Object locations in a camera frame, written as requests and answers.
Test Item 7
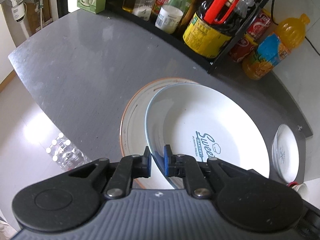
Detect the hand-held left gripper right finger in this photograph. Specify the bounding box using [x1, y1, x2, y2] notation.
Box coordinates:
[163, 144, 248, 199]

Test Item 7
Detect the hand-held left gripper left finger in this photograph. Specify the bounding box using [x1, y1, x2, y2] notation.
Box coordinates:
[67, 146, 152, 199]

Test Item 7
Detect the white plate with brown rim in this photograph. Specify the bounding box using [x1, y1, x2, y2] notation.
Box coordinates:
[120, 77, 200, 189]

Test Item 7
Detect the white bowl with blue print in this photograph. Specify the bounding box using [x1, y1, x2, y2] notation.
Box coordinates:
[144, 83, 271, 190]

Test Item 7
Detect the pack of water bottles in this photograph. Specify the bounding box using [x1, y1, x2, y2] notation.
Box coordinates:
[46, 132, 93, 172]

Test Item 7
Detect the small white plate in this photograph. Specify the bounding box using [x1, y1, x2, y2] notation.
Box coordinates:
[272, 124, 300, 183]

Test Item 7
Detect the black kitchen shelf rack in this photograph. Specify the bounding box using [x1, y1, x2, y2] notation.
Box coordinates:
[105, 0, 283, 74]

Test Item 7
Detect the white and red object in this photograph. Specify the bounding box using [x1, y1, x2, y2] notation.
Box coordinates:
[287, 181, 308, 195]

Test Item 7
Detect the red drink can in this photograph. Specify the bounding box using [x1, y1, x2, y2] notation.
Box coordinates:
[246, 10, 273, 40]
[229, 34, 259, 63]

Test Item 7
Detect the orange juice bottle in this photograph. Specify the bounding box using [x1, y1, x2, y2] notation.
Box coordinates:
[241, 14, 310, 80]

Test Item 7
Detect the glass jar with white powder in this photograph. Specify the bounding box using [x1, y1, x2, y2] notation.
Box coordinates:
[132, 0, 157, 22]

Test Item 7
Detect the brown sauce bottle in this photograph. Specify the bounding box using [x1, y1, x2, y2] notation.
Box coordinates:
[180, 0, 208, 30]

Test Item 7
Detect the soy sauce bottle red handle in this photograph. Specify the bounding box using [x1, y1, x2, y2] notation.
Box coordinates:
[182, 0, 253, 59]

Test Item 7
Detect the black rack cable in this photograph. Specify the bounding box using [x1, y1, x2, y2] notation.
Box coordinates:
[271, 0, 283, 24]

